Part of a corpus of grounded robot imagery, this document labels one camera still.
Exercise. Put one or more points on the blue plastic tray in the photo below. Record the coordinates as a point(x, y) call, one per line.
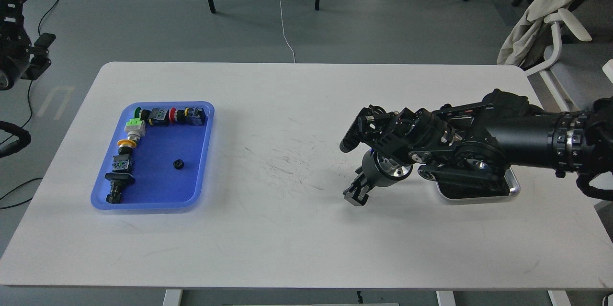
point(158, 185)

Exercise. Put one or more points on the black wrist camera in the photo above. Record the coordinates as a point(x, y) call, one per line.
point(367, 127)

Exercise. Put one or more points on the red push button switch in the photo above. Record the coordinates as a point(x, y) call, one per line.
point(177, 115)

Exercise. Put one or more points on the yellow push button switch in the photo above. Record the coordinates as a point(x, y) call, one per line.
point(131, 141)

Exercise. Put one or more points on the white green switch block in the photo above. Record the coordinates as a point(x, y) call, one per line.
point(135, 127)

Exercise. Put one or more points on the silver metal tray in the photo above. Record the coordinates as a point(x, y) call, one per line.
point(458, 184)

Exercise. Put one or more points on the blue black contact block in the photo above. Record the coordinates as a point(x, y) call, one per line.
point(194, 116)

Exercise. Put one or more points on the black green contact block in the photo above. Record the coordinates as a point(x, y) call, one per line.
point(123, 162)

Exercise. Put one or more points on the small black gear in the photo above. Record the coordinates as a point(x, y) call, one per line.
point(178, 164)

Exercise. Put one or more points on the black switch contact block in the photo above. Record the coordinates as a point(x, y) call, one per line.
point(159, 117)

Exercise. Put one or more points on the chair with beige cloth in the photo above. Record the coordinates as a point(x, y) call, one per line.
point(550, 43)

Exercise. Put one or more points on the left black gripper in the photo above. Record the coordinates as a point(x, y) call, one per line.
point(376, 171)

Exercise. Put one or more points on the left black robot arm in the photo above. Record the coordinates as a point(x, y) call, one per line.
point(469, 150)

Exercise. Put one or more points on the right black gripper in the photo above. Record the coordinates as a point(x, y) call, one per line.
point(15, 47)

